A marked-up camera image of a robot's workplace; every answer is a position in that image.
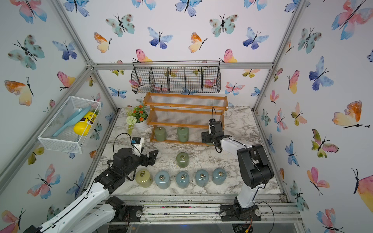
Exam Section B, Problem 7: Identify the white mesh wall basket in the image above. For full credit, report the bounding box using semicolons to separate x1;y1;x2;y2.
37;96;102;153

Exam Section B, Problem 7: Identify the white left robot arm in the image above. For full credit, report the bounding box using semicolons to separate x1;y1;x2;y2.
25;148;159;233

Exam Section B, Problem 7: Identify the yellow bottle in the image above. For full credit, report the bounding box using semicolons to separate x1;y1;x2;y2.
73;111;97;136

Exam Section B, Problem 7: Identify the wooden three-tier shelf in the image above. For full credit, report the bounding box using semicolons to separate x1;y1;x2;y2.
144;93;228;146

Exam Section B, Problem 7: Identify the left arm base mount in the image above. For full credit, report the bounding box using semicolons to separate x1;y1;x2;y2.
105;196;143;224

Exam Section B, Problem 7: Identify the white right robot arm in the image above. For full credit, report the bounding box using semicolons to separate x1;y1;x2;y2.
202;118;274;211

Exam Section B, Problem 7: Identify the yellow canister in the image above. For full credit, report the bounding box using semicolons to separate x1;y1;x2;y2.
135;169;153;188

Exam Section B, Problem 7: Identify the green canister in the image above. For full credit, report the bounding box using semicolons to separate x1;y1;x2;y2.
176;152;189;168
154;126;167;142
177;127;189;143

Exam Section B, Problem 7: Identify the black wire wall basket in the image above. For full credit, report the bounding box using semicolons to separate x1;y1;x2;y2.
130;60;221;95

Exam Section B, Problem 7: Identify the blue canister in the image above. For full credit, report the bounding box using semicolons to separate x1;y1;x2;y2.
195;170;209;187
175;171;190;189
154;170;171;189
212;168;227;185

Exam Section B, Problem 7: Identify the white pot with flowers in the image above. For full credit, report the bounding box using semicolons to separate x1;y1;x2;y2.
126;104;149;135

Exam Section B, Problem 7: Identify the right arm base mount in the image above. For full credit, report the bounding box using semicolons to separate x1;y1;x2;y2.
219;203;261;221

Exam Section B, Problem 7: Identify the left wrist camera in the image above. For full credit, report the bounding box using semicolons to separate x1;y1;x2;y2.
131;137;144;157

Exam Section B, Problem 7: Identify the teal dustpan scoop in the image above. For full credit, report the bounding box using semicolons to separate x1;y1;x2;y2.
52;106;91;137

